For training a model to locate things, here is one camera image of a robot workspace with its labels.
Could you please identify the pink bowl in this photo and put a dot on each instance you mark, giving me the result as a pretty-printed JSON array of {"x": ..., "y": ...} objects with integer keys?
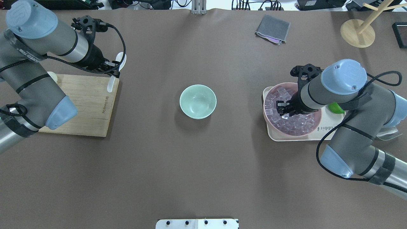
[{"x": 268, "y": 117}]

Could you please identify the pile of clear ice cubes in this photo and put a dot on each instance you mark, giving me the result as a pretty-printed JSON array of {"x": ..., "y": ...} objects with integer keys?
[{"x": 295, "y": 122}]

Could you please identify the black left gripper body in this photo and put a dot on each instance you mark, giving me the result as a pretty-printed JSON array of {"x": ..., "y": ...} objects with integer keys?
[{"x": 93, "y": 58}]

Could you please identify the mint green bowl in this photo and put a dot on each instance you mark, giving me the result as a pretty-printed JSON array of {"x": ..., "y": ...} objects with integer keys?
[{"x": 197, "y": 101}]

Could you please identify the black framed mat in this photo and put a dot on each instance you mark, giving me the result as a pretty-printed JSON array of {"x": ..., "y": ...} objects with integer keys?
[{"x": 400, "y": 32}]

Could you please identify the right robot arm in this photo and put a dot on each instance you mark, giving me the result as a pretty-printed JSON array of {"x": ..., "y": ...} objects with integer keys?
[{"x": 369, "y": 109}]

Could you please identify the metal ice scoop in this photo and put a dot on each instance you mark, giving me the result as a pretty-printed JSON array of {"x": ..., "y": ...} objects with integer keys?
[{"x": 388, "y": 133}]

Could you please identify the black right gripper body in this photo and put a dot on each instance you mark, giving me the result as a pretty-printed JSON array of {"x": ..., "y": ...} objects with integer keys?
[{"x": 295, "y": 102}]

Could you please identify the wooden cutting board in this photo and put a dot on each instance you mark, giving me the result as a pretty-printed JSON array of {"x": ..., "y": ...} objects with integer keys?
[{"x": 94, "y": 99}]

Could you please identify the wooden cup rack stand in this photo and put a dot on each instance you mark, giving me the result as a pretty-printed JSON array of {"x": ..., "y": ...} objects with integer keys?
[{"x": 359, "y": 33}]

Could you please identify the cream rectangular tray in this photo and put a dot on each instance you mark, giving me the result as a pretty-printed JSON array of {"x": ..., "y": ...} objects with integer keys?
[{"x": 328, "y": 121}]

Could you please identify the grey and purple cloths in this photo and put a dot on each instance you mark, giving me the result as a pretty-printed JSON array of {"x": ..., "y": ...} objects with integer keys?
[{"x": 273, "y": 29}]

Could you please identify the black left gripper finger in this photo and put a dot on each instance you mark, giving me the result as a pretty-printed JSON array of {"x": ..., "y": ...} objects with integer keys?
[
  {"x": 111, "y": 65},
  {"x": 114, "y": 73}
]

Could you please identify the green lime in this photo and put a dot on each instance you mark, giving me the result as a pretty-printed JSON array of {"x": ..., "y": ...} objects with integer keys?
[{"x": 335, "y": 108}]

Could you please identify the aluminium frame post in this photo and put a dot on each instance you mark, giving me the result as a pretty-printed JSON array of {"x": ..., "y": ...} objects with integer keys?
[{"x": 198, "y": 7}]

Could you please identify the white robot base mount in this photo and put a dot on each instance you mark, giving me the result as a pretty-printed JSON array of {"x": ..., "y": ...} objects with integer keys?
[{"x": 197, "y": 224}]

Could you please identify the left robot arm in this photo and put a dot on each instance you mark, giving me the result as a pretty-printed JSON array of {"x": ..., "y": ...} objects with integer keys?
[{"x": 34, "y": 33}]

